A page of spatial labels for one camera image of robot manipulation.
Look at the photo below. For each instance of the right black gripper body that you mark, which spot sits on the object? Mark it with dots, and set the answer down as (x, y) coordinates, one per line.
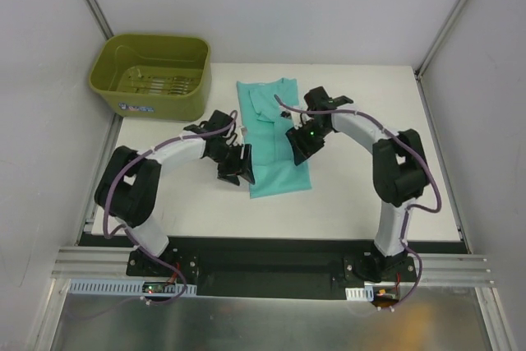
(305, 142)

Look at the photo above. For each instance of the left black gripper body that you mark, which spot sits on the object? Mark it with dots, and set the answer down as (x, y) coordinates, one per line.
(234, 161)

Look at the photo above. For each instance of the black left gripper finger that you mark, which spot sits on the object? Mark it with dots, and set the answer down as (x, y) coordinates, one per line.
(245, 168)
(229, 177)

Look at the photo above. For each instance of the teal t shirt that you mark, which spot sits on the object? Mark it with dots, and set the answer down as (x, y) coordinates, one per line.
(272, 157)

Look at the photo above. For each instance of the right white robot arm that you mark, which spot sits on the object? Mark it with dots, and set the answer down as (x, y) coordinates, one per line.
(399, 169)

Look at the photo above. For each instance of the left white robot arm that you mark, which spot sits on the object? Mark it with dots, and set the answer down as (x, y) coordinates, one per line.
(127, 190)

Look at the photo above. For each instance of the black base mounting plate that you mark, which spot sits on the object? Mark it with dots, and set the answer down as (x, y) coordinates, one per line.
(258, 267)

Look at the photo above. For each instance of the olive green plastic bin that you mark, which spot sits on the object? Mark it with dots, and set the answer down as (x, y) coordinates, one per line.
(165, 77)

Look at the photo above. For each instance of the reflective metal sheet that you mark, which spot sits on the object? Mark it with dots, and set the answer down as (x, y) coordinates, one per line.
(433, 318)

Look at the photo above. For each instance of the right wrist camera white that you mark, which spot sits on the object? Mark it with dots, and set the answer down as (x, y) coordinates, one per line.
(290, 119)

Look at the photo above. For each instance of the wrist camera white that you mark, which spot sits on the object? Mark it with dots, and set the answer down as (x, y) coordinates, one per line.
(290, 119)
(242, 131)

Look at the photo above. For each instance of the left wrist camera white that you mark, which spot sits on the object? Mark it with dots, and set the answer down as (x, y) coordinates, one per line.
(242, 131)

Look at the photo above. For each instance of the right white cable duct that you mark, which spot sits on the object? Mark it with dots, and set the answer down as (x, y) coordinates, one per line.
(364, 294)

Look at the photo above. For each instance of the white cable duct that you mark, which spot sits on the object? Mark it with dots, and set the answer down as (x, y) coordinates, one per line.
(113, 287)
(364, 294)

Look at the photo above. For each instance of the aluminium frame rail front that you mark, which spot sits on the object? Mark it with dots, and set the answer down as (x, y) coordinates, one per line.
(464, 270)

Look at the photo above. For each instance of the left white cable duct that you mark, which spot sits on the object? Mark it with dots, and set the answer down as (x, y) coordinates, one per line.
(113, 287)

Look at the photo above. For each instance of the right aluminium corner post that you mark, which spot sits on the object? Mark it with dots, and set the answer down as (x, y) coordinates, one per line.
(440, 37)

